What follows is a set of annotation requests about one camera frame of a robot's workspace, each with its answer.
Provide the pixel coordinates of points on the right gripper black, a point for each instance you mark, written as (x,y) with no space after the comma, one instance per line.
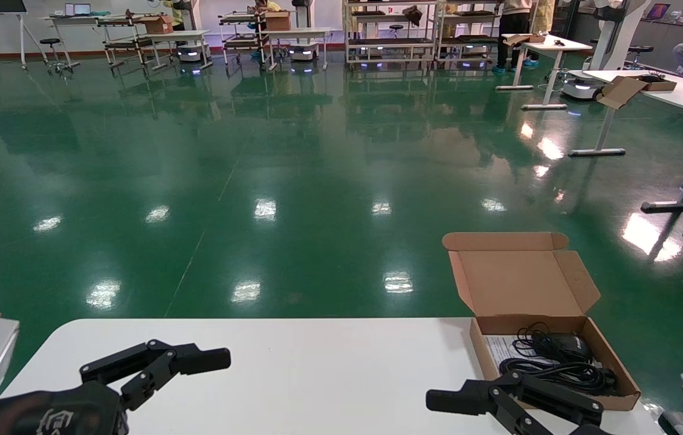
(595,431)

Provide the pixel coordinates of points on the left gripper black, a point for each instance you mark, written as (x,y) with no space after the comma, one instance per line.
(51,417)

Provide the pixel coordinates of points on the brown cardboard storage box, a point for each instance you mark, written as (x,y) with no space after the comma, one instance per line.
(517,284)

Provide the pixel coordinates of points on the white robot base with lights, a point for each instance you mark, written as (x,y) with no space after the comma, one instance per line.
(189,54)

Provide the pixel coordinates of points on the open brown cardboard box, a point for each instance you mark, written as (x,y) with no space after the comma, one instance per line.
(619,90)

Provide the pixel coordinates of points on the dark grey robot part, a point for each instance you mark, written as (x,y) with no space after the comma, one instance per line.
(677,424)

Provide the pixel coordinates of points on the metal rack cart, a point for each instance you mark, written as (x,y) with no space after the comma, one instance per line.
(239,39)
(121,42)

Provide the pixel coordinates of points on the black column robot white base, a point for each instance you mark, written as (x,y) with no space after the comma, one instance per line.
(304,53)

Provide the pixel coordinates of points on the black stool with chrome legs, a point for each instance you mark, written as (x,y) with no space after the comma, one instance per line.
(49,41)

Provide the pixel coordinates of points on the person in yellow coat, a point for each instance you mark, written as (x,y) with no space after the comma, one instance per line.
(544,15)
(269,6)
(177,6)

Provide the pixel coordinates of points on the white desk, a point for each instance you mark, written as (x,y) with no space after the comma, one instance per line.
(84,17)

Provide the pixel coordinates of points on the large white shelf rack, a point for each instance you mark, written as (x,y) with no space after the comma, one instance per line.
(474,39)
(390,41)

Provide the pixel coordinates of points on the flat brown cardboard piece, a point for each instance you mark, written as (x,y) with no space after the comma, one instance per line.
(526,38)

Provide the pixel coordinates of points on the open laptop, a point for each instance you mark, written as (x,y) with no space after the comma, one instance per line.
(83,9)
(659,10)
(70,9)

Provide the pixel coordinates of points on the person white top black trousers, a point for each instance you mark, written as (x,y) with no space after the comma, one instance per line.
(514,30)

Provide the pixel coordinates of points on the small black stool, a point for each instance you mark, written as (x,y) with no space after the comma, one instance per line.
(397,26)
(636,49)

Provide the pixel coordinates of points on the brown bag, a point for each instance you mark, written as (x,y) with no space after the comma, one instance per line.
(412,13)

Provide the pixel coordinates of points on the white wheeled robot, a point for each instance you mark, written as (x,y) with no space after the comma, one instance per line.
(610,36)

